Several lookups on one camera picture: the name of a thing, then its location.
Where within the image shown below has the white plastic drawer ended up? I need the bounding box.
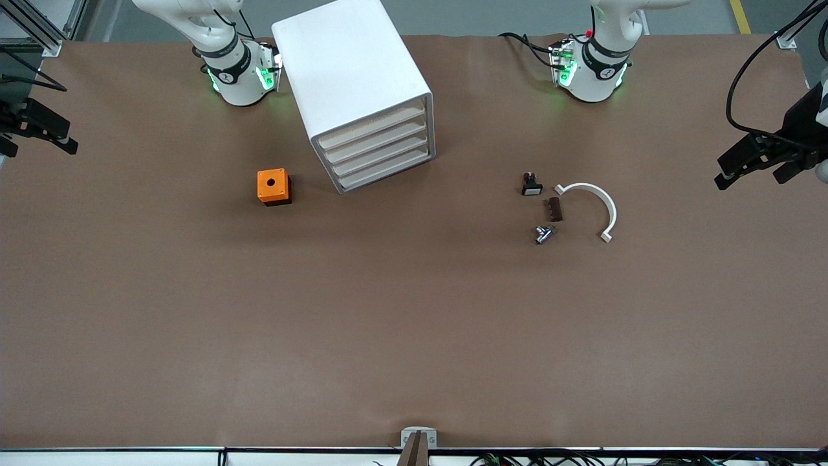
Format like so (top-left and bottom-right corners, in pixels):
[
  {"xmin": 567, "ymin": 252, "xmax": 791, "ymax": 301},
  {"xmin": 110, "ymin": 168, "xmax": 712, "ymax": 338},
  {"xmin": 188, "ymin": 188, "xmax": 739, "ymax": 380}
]
[
  {"xmin": 335, "ymin": 148, "xmax": 431, "ymax": 192},
  {"xmin": 321, "ymin": 120, "xmax": 429, "ymax": 164},
  {"xmin": 329, "ymin": 134, "xmax": 430, "ymax": 177},
  {"xmin": 317, "ymin": 105, "xmax": 428, "ymax": 151}
]

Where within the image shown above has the white drawer cabinet housing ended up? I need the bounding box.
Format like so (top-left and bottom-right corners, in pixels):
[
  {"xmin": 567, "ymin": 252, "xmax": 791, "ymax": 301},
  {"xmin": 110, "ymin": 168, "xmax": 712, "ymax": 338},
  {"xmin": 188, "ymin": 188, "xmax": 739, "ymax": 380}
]
[{"xmin": 272, "ymin": 0, "xmax": 436, "ymax": 195}]

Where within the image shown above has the white half-round pipe clamp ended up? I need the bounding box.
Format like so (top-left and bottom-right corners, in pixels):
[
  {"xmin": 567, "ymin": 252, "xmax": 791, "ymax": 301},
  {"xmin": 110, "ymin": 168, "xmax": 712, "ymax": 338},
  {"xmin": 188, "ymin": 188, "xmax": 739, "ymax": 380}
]
[{"xmin": 554, "ymin": 183, "xmax": 618, "ymax": 244}]

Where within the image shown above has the orange box with hole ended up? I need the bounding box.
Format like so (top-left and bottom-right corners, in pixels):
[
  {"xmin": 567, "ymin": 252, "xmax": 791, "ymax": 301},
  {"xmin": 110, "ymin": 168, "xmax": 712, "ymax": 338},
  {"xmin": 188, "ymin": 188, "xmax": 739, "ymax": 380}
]
[{"xmin": 257, "ymin": 168, "xmax": 293, "ymax": 206}]

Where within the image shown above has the brown table mat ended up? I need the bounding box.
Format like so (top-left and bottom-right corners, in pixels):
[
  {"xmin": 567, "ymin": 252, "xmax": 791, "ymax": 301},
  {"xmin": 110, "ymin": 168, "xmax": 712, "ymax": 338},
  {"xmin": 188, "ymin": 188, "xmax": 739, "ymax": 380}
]
[{"xmin": 0, "ymin": 32, "xmax": 828, "ymax": 450}]

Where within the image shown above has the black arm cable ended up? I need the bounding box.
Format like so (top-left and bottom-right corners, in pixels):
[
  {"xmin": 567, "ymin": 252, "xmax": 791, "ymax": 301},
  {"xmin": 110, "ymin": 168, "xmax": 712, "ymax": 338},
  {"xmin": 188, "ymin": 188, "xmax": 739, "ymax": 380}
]
[
  {"xmin": 726, "ymin": 0, "xmax": 828, "ymax": 140},
  {"xmin": 0, "ymin": 47, "xmax": 69, "ymax": 91}
]

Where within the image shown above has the aluminium frame post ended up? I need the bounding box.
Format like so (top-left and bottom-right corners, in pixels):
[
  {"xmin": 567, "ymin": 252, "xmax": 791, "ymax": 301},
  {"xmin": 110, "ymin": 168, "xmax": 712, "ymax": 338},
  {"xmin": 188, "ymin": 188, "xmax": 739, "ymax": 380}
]
[
  {"xmin": 774, "ymin": 0, "xmax": 828, "ymax": 51},
  {"xmin": 0, "ymin": 0, "xmax": 88, "ymax": 58}
]

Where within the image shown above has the black base cable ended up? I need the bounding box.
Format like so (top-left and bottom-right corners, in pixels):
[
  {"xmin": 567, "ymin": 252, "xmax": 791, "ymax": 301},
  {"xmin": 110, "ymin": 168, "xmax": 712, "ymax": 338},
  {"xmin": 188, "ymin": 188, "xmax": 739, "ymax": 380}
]
[{"xmin": 498, "ymin": 31, "xmax": 560, "ymax": 65}]

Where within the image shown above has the white table edge rail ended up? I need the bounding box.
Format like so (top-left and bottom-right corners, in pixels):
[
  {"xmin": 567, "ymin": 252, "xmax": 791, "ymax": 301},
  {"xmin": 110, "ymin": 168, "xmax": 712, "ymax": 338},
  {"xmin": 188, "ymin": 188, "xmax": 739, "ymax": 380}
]
[{"xmin": 0, "ymin": 447, "xmax": 828, "ymax": 466}]

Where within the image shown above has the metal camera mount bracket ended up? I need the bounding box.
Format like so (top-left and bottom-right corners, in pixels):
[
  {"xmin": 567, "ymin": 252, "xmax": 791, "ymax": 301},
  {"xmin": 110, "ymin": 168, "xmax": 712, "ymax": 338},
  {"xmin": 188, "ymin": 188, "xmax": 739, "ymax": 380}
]
[{"xmin": 400, "ymin": 427, "xmax": 438, "ymax": 449}]

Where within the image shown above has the brown camera mast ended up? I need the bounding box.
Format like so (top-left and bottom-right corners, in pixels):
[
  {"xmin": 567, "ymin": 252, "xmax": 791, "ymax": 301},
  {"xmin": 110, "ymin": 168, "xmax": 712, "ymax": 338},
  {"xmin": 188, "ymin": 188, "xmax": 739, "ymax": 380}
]
[{"xmin": 397, "ymin": 431, "xmax": 430, "ymax": 466}]

